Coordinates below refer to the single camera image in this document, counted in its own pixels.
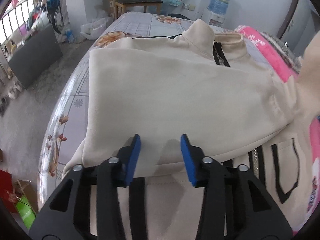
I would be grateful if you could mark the metal railing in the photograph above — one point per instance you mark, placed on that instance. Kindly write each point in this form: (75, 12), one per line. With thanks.
(14, 19)

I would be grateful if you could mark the red box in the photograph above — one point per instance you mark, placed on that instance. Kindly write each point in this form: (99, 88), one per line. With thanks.
(6, 191)

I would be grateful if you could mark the pink floral blanket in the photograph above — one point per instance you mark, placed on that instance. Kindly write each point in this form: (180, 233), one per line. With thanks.
(275, 57)

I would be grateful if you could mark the wooden chair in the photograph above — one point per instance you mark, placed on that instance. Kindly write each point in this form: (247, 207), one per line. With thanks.
(120, 6)

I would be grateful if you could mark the white water dispenser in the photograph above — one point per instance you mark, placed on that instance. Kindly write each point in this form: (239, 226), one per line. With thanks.
(212, 18)

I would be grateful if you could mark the floral bed sheet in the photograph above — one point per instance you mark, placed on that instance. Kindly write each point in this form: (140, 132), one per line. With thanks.
(68, 124)

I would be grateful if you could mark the green paper bag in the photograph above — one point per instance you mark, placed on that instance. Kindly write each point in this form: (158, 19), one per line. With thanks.
(25, 211)

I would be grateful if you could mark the cream zip-up jacket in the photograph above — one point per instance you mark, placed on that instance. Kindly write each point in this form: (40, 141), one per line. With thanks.
(207, 86)

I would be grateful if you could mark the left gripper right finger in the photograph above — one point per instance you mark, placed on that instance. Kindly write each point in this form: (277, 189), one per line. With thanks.
(236, 205)

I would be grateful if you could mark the white plastic bag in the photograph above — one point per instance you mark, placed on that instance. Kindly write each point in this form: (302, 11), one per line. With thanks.
(93, 30)

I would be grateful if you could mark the blue water bottle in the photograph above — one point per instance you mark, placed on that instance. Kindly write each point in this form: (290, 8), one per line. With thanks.
(218, 6)

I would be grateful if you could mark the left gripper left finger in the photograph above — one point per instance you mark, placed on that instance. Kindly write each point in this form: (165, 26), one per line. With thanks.
(85, 204)

